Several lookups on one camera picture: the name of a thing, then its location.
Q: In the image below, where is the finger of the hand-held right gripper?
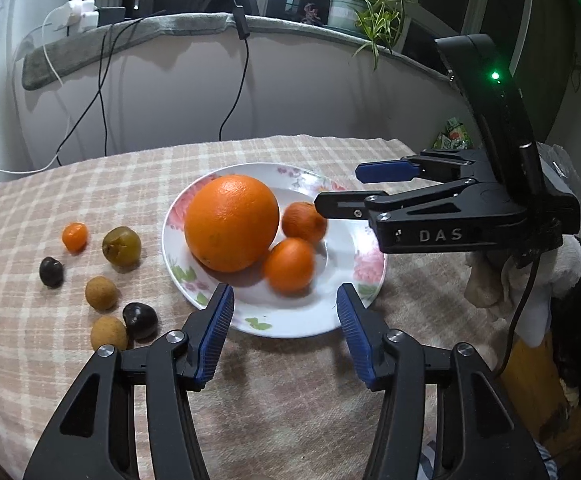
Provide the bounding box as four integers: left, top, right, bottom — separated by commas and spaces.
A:
314, 178, 478, 222
355, 150, 477, 184

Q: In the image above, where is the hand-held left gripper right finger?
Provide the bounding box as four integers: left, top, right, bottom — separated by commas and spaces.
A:
336, 282, 551, 480

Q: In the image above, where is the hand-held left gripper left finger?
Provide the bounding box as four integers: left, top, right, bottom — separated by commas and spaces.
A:
23, 282, 236, 480

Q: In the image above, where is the small tangerine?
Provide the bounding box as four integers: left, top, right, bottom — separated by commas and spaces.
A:
263, 237, 317, 296
282, 202, 328, 244

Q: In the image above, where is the white floral plate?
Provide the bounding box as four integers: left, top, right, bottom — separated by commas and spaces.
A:
162, 162, 387, 339

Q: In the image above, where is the dark purple round fruit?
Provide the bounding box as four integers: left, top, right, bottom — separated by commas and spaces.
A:
39, 256, 65, 288
122, 302, 160, 341

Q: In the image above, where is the tan longan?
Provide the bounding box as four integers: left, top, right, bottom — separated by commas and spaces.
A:
85, 276, 119, 311
90, 315, 129, 352

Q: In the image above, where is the green-brown round fruit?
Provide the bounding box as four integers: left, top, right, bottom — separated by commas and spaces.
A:
102, 226, 142, 266

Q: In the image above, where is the tiny orange kumquat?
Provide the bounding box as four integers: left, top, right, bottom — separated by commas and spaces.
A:
62, 222, 89, 253

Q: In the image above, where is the person's right forearm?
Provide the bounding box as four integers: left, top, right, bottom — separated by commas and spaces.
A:
465, 234, 581, 348

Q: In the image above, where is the green printed packet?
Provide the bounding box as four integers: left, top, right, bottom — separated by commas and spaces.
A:
435, 119, 471, 151

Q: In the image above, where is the beige plaid table cloth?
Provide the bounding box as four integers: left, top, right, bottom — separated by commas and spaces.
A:
0, 134, 501, 480

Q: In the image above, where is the large orange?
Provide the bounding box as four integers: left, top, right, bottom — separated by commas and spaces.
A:
184, 174, 281, 273

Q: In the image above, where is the potted spider plant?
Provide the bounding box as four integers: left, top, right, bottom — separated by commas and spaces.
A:
297, 0, 408, 71

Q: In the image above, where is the wooden stool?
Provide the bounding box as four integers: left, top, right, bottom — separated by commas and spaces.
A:
495, 330, 581, 461

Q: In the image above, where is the black power adapter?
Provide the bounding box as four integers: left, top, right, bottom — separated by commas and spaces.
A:
98, 6, 126, 27

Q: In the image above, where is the white charger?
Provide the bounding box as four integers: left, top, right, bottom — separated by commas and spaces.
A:
53, 0, 101, 38

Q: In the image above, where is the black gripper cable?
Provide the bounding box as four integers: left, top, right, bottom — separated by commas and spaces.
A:
497, 255, 541, 376

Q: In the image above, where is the black cable with inline box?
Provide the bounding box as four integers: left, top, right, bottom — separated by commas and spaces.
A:
219, 0, 252, 142

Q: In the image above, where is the white cable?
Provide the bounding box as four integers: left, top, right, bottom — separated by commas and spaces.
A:
0, 7, 71, 176

